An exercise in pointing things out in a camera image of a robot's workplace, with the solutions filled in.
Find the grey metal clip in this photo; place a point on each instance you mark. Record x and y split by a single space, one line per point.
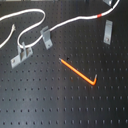
45 32
108 2
23 54
108 32

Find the grey metal clip top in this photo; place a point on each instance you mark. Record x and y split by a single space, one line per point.
108 2

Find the grey metal clip right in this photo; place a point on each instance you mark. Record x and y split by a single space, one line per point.
108 32

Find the orange hex key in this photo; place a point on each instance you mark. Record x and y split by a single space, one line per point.
79 73

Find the grey metal clip left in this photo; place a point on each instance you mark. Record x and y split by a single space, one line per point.
23 54

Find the grey metal clip middle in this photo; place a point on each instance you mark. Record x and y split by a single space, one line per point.
45 32

